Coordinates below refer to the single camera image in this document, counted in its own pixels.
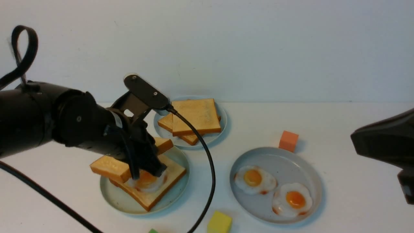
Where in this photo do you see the orange foam cube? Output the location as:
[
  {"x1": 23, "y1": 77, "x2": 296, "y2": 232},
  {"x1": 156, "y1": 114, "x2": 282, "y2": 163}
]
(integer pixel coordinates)
[{"x1": 278, "y1": 131, "x2": 299, "y2": 152}]

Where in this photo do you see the blue plate with bread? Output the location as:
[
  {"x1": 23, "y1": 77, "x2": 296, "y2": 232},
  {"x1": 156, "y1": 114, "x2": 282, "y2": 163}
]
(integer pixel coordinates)
[{"x1": 154, "y1": 96, "x2": 227, "y2": 149}]

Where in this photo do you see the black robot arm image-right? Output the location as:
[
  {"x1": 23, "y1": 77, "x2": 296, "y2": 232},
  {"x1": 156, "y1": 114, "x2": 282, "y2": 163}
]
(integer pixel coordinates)
[{"x1": 350, "y1": 109, "x2": 414, "y2": 205}]

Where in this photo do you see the yellow foam cube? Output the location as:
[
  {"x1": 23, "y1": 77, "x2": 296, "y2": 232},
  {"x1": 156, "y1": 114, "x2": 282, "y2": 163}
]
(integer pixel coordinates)
[{"x1": 207, "y1": 211, "x2": 233, "y2": 233}]

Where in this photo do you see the grey plate with eggs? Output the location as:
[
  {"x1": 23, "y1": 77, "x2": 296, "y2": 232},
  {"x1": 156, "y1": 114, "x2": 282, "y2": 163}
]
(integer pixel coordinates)
[{"x1": 230, "y1": 147, "x2": 325, "y2": 226}]

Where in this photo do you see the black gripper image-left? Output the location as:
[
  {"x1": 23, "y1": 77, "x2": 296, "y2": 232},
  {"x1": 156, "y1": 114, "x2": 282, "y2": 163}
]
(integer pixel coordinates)
[{"x1": 54, "y1": 92, "x2": 167, "y2": 180}]

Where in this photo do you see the toast slice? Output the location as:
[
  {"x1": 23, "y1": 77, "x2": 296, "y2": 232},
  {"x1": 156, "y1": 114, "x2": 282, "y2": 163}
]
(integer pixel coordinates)
[
  {"x1": 89, "y1": 137, "x2": 174, "y2": 183},
  {"x1": 154, "y1": 112, "x2": 227, "y2": 149},
  {"x1": 109, "y1": 158, "x2": 186, "y2": 211},
  {"x1": 172, "y1": 98, "x2": 222, "y2": 135}
]

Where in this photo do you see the fried egg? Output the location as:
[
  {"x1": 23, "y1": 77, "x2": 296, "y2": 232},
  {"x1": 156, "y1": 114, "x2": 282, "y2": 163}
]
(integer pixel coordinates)
[
  {"x1": 234, "y1": 165, "x2": 278, "y2": 195},
  {"x1": 272, "y1": 183, "x2": 313, "y2": 218},
  {"x1": 126, "y1": 170, "x2": 168, "y2": 193}
]

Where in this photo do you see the green foam cube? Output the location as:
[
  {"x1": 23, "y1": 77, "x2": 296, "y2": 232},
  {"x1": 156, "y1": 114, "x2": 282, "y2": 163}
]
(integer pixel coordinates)
[{"x1": 148, "y1": 228, "x2": 158, "y2": 233}]

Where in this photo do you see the black wrist camera image-left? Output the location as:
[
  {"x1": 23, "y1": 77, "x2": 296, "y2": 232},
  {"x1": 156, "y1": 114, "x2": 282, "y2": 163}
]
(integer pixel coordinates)
[{"x1": 111, "y1": 73, "x2": 170, "y2": 122}]

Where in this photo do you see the empty light green plate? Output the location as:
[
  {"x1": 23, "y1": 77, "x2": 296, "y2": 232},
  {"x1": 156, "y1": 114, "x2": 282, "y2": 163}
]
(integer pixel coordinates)
[{"x1": 100, "y1": 147, "x2": 191, "y2": 216}]

